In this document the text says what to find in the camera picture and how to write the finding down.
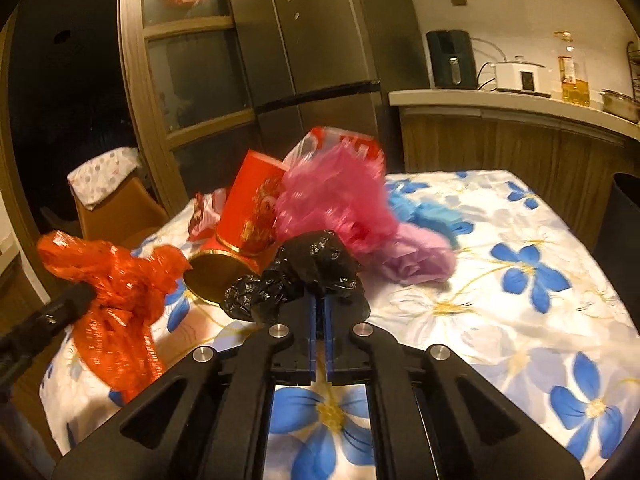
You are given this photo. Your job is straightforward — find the purple plastic bag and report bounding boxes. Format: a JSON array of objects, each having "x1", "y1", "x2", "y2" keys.
[{"x1": 370, "y1": 222, "x2": 457, "y2": 286}]

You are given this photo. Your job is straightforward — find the cooking oil bottle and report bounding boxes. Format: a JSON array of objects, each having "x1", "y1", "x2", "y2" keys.
[{"x1": 554, "y1": 31, "x2": 591, "y2": 107}]

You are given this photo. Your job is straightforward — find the red cylindrical gift box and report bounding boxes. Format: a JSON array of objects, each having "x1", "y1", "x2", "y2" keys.
[{"x1": 182, "y1": 149, "x2": 291, "y2": 308}]

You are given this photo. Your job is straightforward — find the black trash bin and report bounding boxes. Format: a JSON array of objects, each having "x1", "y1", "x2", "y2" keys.
[{"x1": 592, "y1": 172, "x2": 640, "y2": 281}]

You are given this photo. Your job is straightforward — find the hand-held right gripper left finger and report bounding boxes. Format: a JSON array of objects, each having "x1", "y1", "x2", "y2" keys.
[{"x1": 52, "y1": 294, "x2": 318, "y2": 480}]

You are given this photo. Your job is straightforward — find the wooden kitchen counter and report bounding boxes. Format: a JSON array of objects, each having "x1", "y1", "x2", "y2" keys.
[{"x1": 389, "y1": 89, "x2": 640, "y2": 243}]

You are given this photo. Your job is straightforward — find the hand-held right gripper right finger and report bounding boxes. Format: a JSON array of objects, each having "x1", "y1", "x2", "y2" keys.
[{"x1": 322, "y1": 297, "x2": 586, "y2": 480}]

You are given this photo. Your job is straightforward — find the red white snack packet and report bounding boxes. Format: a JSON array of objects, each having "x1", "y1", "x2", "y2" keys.
[{"x1": 285, "y1": 127, "x2": 387, "y2": 171}]

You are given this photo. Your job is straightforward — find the steel basin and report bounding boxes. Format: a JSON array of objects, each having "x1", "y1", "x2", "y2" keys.
[{"x1": 599, "y1": 89, "x2": 640, "y2": 123}]

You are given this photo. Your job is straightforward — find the dotted white cloth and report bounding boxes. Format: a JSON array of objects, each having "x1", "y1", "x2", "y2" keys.
[{"x1": 67, "y1": 146, "x2": 142, "y2": 211}]

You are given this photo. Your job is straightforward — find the blue plastic bag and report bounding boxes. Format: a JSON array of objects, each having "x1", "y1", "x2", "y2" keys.
[{"x1": 387, "y1": 189, "x2": 463, "y2": 248}]

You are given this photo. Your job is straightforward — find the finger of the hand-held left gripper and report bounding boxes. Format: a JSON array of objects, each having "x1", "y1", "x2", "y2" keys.
[{"x1": 0, "y1": 282, "x2": 97, "y2": 402}]

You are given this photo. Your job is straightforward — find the appliance power cable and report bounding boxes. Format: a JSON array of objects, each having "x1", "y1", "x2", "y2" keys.
[{"x1": 472, "y1": 37, "x2": 506, "y2": 93}]

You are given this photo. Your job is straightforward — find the white rice cooker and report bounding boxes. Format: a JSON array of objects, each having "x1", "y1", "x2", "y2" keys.
[{"x1": 495, "y1": 56, "x2": 553, "y2": 98}]

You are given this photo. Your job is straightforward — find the small red white wrapper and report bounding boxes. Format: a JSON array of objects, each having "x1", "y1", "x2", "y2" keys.
[{"x1": 187, "y1": 187, "x2": 233, "y2": 243}]

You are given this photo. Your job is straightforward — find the brown chair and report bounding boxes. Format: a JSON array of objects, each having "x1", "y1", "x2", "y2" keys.
[{"x1": 75, "y1": 177, "x2": 171, "y2": 251}]

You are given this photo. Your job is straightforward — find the black plastic bag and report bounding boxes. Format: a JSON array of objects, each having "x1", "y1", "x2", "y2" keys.
[{"x1": 223, "y1": 230, "x2": 372, "y2": 326}]

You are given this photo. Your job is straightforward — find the wooden glass door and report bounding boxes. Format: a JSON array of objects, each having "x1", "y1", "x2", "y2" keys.
[{"x1": 117, "y1": 0, "x2": 266, "y2": 216}]

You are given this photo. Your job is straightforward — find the black dish rack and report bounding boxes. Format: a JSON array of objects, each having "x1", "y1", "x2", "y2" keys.
[{"x1": 625, "y1": 40, "x2": 640, "y2": 101}]

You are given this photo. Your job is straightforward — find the orange plastic bag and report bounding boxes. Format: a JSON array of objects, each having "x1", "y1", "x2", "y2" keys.
[{"x1": 36, "y1": 230, "x2": 193, "y2": 403}]

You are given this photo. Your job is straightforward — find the dark steel refrigerator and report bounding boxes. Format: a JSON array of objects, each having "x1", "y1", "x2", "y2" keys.
[{"x1": 222, "y1": 0, "x2": 432, "y2": 162}]

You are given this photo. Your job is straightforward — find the black air fryer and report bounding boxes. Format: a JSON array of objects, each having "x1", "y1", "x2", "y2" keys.
[{"x1": 426, "y1": 30, "x2": 478, "y2": 88}]

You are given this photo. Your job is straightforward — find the blue floral tablecloth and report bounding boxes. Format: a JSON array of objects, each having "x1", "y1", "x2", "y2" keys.
[{"x1": 40, "y1": 170, "x2": 640, "y2": 480}]

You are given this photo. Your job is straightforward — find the pink plastic bag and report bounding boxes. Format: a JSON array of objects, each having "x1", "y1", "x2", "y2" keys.
[{"x1": 274, "y1": 140, "x2": 401, "y2": 257}]

